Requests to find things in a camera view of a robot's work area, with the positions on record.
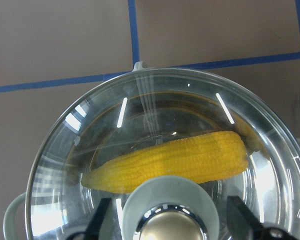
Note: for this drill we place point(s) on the yellow corn cob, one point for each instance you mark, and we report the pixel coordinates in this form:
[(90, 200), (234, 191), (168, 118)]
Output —
[(209, 157)]

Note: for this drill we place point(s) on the pale green cooking pot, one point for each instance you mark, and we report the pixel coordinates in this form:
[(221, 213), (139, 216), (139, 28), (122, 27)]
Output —
[(15, 215)]

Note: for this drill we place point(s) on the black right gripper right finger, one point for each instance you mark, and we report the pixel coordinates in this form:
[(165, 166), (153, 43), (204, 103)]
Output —
[(241, 222)]

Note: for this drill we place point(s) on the glass pot lid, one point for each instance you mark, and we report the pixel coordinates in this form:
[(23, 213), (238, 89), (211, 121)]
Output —
[(165, 155)]

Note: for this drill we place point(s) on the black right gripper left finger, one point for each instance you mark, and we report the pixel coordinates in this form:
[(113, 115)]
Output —
[(93, 229)]

